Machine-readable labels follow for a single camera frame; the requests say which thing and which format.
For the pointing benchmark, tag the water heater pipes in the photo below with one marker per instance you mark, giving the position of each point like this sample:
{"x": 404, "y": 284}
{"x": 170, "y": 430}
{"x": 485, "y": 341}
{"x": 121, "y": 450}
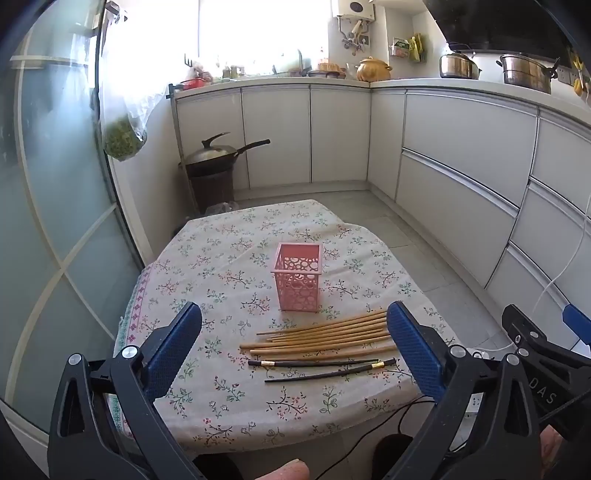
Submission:
{"x": 353, "y": 39}

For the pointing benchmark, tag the woven dish basket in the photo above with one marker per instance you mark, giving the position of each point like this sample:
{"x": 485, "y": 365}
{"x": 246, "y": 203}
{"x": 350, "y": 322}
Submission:
{"x": 330, "y": 68}

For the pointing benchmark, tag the large steel stockpot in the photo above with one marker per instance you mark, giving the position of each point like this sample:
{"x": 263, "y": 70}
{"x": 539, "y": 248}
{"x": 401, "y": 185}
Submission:
{"x": 526, "y": 74}

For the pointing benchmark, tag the black range hood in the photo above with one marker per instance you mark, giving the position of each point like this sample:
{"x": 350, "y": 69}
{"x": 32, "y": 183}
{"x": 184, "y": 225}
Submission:
{"x": 498, "y": 23}

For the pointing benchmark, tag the brown bucket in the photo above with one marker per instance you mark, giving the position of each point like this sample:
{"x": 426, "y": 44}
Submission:
{"x": 212, "y": 189}

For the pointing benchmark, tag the steel cooking pot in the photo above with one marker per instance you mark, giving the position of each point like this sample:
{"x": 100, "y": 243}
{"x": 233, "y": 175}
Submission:
{"x": 457, "y": 67}

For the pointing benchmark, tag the white power strip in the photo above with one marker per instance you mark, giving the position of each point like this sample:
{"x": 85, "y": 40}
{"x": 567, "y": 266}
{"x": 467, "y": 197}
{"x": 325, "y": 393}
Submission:
{"x": 476, "y": 404}

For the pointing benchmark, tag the black wall hook rack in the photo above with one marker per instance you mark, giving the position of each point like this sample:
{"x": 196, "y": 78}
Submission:
{"x": 188, "y": 60}

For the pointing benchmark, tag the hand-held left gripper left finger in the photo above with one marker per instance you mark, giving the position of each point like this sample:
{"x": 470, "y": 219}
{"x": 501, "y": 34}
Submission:
{"x": 173, "y": 344}

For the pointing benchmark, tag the steel wok lid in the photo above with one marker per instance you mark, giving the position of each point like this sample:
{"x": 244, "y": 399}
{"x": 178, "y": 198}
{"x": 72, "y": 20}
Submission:
{"x": 210, "y": 152}

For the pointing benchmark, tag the frosted glass sliding door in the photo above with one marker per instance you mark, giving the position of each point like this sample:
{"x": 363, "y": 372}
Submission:
{"x": 51, "y": 207}

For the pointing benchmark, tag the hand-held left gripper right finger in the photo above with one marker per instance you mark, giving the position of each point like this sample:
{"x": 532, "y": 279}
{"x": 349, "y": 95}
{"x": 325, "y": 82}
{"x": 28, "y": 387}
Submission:
{"x": 415, "y": 344}

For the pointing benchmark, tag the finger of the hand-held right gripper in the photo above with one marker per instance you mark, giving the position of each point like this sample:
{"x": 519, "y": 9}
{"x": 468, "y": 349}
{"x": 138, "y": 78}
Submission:
{"x": 579, "y": 325}
{"x": 521, "y": 323}

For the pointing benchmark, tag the clear plastic bag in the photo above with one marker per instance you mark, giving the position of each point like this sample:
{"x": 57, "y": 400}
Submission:
{"x": 221, "y": 207}

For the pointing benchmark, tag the white kitchen cabinets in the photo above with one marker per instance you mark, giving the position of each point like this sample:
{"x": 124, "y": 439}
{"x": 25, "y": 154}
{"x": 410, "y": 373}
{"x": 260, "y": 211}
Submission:
{"x": 438, "y": 152}

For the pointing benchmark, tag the black shoe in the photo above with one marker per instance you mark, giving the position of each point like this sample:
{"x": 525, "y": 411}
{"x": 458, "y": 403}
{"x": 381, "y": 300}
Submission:
{"x": 217, "y": 468}
{"x": 392, "y": 457}

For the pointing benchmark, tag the person's left hand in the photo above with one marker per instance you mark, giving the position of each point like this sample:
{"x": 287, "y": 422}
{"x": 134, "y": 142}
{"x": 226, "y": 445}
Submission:
{"x": 288, "y": 470}

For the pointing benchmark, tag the black wok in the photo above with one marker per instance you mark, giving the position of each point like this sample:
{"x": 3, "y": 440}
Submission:
{"x": 249, "y": 148}

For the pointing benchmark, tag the person's right hand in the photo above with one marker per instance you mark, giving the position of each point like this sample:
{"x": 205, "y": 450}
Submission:
{"x": 551, "y": 450}

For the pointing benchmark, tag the kitchen faucet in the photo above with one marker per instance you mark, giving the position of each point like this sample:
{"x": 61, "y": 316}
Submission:
{"x": 300, "y": 62}

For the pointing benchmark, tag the white water heater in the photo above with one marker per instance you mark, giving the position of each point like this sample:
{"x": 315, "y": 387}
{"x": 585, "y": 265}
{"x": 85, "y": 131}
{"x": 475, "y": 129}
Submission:
{"x": 353, "y": 8}

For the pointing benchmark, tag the wall rack with green packets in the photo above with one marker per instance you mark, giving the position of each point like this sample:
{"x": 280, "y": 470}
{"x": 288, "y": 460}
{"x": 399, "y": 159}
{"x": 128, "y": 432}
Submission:
{"x": 408, "y": 48}

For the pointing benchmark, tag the yellow clay pot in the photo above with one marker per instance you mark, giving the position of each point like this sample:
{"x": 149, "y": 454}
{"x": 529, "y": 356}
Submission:
{"x": 373, "y": 69}

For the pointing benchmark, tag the plastic bag of green vegetables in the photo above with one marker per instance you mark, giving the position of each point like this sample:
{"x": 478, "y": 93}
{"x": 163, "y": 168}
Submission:
{"x": 122, "y": 141}

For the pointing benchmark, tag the pink perforated utensil holder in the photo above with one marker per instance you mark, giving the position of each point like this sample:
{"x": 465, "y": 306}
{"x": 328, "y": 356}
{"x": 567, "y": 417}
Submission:
{"x": 298, "y": 281}

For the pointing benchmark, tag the row of bamboo chopsticks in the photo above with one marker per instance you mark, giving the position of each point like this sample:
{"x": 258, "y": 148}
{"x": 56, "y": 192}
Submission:
{"x": 323, "y": 337}

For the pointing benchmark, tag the red basket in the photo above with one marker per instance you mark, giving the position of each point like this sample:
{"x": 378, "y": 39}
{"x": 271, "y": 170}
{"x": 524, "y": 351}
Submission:
{"x": 193, "y": 84}

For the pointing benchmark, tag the floral tablecloth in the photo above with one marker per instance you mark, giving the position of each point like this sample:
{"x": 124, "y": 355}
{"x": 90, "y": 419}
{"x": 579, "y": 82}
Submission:
{"x": 231, "y": 277}

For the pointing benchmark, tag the row of small bottles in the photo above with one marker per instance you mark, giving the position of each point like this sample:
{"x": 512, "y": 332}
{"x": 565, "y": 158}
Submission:
{"x": 231, "y": 70}

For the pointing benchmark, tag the yellow hanging utensils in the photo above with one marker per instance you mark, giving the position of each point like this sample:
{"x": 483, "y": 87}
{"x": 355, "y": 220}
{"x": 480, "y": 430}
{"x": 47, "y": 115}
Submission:
{"x": 578, "y": 74}

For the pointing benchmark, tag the black chopstick with gold band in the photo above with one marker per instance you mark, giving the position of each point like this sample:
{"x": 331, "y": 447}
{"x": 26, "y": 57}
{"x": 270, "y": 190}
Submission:
{"x": 318, "y": 376}
{"x": 318, "y": 362}

